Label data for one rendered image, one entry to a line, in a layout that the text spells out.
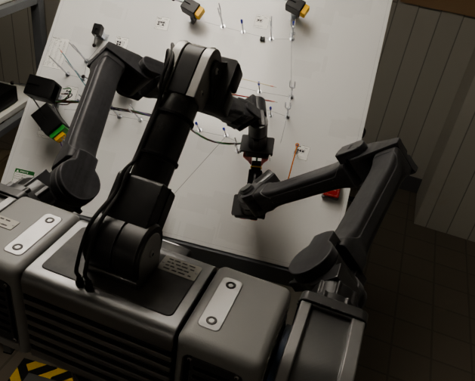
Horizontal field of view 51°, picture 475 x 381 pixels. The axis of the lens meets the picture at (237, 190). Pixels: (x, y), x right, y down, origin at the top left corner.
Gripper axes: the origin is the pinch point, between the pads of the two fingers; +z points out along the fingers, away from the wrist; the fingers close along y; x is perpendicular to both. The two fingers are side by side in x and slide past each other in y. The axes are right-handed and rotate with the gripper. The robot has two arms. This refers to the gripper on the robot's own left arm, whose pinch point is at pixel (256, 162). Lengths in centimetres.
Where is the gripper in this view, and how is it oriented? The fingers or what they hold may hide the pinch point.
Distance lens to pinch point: 162.1
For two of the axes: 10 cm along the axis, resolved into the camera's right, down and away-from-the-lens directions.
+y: -9.9, -1.3, 0.9
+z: 0.0, 5.7, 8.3
